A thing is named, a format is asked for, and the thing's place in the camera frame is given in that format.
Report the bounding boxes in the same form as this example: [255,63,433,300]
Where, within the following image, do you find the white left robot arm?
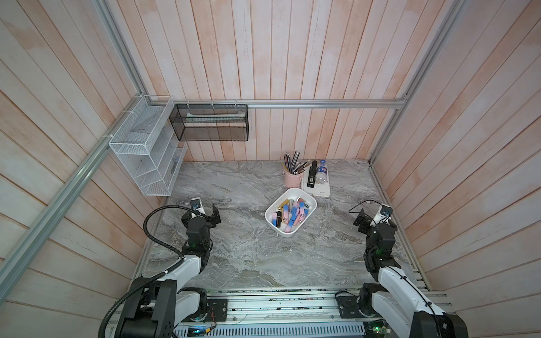
[98,198,221,337]

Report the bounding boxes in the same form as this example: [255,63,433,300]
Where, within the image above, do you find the bundle of coloured pens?
[283,151,311,175]

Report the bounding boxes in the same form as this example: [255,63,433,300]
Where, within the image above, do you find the black stapler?
[307,160,318,188]

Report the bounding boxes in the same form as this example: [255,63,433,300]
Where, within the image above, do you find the brown lip gloss tube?
[297,197,311,209]

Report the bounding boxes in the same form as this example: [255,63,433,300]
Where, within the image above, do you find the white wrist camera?
[190,197,206,218]
[371,204,393,227]

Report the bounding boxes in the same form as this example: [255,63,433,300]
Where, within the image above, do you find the pink blue lipstick silver cap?
[282,204,290,224]

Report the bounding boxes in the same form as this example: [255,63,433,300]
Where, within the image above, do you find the blue pink gradient lipstick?
[271,212,278,227]

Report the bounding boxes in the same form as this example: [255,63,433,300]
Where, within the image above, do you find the black mesh wall basket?
[169,104,249,142]

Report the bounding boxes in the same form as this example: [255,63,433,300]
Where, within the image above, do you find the white wire wall shelf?
[109,95,187,197]

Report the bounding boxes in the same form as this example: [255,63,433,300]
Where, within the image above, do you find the pink metal pen bucket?
[284,170,303,189]

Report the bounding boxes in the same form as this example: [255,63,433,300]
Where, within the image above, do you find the black corrugated cable conduit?
[98,204,199,338]

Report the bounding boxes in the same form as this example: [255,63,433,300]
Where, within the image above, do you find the white plastic storage box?
[264,188,317,237]

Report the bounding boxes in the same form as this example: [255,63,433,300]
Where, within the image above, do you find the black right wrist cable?
[348,199,383,214]

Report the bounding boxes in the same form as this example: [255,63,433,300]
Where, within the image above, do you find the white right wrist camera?
[371,204,393,227]

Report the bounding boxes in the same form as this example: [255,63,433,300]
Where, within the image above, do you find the clear Pepsi plastic bottle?
[315,160,328,184]

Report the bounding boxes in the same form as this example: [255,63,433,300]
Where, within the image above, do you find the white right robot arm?
[354,204,469,337]

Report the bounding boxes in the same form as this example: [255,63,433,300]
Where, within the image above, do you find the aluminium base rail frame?
[175,288,382,337]

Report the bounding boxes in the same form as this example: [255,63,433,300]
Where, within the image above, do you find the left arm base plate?
[204,298,228,323]

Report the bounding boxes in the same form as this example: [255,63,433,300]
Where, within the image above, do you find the black lipstick with gold band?
[276,211,282,228]

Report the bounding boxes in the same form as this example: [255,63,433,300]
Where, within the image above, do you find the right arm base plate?
[335,293,369,319]

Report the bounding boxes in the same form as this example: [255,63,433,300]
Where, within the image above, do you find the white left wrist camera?
[190,197,206,218]

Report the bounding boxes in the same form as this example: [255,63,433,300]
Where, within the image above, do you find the slim pink lip gloss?
[286,214,305,233]

